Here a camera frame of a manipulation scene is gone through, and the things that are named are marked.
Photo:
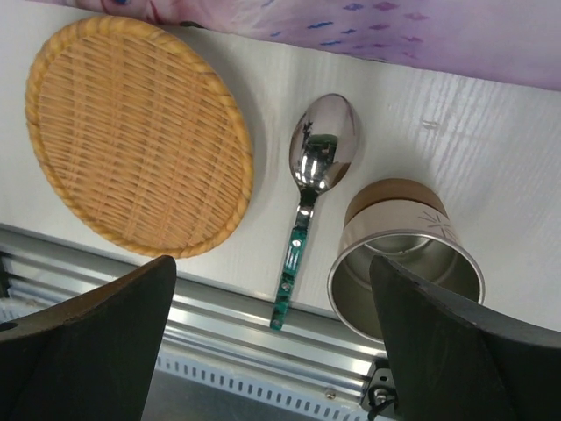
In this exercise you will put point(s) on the aluminium mounting rail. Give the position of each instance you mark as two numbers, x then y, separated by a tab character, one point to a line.
204	319

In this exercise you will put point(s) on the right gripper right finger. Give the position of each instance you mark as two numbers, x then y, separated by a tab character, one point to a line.
454	359

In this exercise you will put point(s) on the spoon with green handle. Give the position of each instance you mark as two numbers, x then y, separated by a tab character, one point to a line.
323	145

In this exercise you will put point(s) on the metal cup with wood band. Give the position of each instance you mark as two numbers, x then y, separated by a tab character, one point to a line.
405	222

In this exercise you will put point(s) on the purple printed placemat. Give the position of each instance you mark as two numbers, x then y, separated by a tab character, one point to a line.
502	41

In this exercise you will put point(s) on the perforated grey cable duct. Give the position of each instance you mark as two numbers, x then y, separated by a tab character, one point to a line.
306	403

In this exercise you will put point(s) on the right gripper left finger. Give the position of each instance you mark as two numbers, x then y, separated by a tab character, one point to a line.
91	357

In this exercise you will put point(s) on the round woven wicker plate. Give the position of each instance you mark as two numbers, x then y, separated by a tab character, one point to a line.
139	137

